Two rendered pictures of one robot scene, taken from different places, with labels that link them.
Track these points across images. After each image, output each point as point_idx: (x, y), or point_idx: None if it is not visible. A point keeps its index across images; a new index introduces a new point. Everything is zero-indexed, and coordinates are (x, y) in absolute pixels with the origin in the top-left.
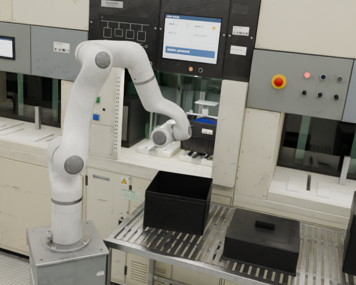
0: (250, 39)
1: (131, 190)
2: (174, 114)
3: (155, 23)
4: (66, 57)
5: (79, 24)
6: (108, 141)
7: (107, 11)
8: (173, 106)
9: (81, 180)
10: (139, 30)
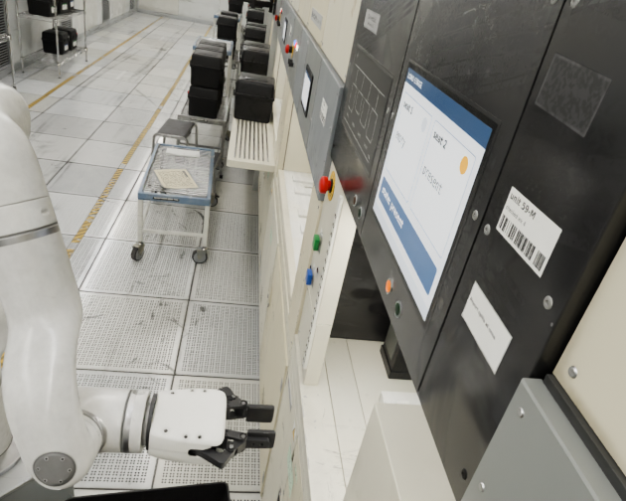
0: (540, 305)
1: (292, 462)
2: (3, 388)
3: (391, 93)
4: (321, 134)
5: (344, 68)
6: (307, 337)
7: (364, 41)
8: (32, 362)
9: None
10: (373, 108)
